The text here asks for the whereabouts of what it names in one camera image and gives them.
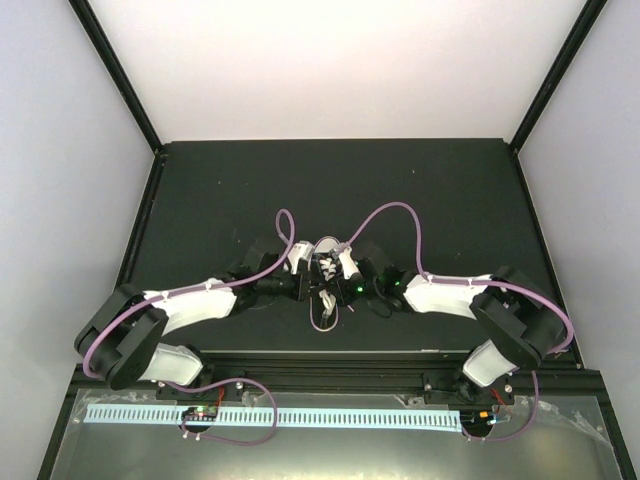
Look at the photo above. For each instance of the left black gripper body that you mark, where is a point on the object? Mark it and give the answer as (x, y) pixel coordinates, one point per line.
(298, 292)

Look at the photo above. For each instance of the right black frame post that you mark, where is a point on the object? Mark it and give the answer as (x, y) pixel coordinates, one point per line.
(572, 44)

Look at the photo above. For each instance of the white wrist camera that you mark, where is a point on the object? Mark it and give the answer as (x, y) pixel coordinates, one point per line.
(301, 252)
(342, 254)

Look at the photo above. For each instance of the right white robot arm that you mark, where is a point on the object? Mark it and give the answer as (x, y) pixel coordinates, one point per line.
(521, 325)

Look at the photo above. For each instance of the left black frame post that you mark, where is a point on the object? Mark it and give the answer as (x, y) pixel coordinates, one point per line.
(88, 19)

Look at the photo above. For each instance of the right small circuit board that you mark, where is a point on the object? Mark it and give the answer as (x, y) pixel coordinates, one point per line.
(483, 417)

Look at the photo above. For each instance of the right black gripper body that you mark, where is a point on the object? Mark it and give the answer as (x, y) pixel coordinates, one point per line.
(348, 296)

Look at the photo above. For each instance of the white shoelace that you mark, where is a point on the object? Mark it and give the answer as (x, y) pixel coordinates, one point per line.
(329, 271)

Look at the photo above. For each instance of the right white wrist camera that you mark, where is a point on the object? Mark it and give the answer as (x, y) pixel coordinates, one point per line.
(342, 254)

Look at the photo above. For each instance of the left small circuit board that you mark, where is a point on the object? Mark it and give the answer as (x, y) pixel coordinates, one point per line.
(200, 413)

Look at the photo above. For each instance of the black frame post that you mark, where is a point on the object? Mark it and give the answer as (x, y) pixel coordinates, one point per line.
(88, 19)
(572, 44)

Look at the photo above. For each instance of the small circuit board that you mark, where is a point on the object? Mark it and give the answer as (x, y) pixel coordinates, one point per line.
(200, 413)
(483, 417)

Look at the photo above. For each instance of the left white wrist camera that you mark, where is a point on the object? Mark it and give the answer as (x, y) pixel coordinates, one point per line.
(301, 252)

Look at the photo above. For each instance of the white slotted cable duct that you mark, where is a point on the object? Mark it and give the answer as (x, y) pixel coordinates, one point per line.
(286, 417)

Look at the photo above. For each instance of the black aluminium mounting rail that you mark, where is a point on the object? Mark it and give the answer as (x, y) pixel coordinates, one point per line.
(390, 372)

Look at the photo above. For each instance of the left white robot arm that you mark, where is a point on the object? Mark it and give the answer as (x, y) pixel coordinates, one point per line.
(122, 342)

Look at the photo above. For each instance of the black sneaker white sole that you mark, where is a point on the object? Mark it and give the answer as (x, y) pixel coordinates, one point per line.
(322, 249)

